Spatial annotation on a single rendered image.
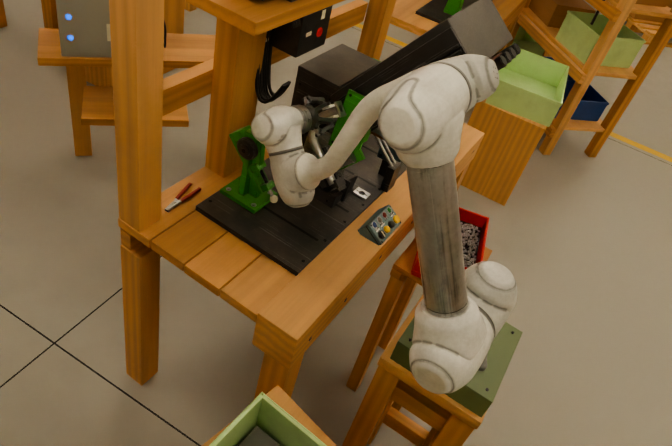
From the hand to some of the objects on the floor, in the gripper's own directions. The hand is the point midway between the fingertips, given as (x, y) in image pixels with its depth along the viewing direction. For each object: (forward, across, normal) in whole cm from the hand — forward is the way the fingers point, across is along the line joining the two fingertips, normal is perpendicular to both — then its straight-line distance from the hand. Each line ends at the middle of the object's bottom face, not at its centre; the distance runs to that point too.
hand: (332, 111), depth 188 cm
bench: (+46, -80, +80) cm, 121 cm away
